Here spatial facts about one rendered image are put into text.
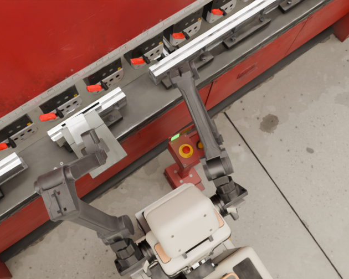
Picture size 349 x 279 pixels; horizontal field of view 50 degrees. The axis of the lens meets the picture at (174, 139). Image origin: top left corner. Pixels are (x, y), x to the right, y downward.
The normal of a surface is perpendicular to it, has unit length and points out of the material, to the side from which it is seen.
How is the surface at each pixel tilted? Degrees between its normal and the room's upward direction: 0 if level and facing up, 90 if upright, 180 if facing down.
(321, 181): 0
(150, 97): 0
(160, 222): 42
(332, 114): 0
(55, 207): 18
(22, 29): 90
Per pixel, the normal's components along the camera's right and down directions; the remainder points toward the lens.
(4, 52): 0.60, 0.77
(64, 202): -0.12, -0.05
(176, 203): -0.32, -0.78
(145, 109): 0.05, -0.31
